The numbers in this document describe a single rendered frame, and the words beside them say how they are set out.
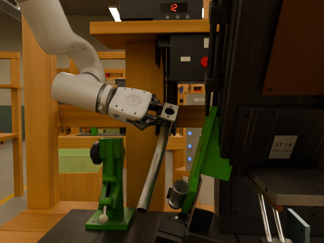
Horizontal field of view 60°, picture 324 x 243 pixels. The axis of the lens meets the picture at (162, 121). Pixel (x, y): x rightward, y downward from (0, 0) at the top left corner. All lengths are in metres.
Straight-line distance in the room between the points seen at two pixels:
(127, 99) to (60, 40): 0.22
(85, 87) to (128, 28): 0.27
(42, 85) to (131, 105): 0.48
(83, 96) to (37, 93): 0.40
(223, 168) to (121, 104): 0.31
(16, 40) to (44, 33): 11.45
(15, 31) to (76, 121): 11.15
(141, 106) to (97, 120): 0.43
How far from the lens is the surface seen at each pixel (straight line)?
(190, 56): 0.92
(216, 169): 0.67
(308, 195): 0.53
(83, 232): 0.92
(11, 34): 12.30
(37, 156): 1.17
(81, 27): 11.44
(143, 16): 0.99
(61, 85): 0.79
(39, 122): 1.15
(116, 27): 0.95
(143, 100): 0.76
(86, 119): 1.17
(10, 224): 1.11
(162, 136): 0.81
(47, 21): 0.73
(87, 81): 0.79
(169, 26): 0.93
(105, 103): 0.76
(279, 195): 0.51
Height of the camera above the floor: 1.28
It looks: 3 degrees down
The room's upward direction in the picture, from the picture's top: straight up
